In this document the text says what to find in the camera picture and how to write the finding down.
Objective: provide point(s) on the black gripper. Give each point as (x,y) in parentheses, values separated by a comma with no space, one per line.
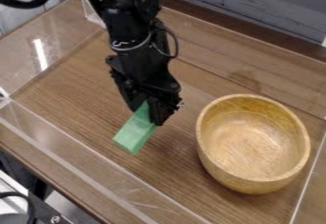
(139,69)

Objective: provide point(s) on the green rectangular block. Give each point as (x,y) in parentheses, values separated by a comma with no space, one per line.
(137,130)

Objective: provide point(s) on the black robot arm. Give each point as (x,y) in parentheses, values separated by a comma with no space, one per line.
(131,21)

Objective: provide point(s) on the brown wooden bowl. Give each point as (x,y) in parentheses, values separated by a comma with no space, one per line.
(253,143)

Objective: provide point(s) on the clear acrylic front wall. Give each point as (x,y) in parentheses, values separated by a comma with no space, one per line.
(114,195)

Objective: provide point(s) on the black metal table frame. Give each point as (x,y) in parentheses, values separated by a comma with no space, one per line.
(23,193)

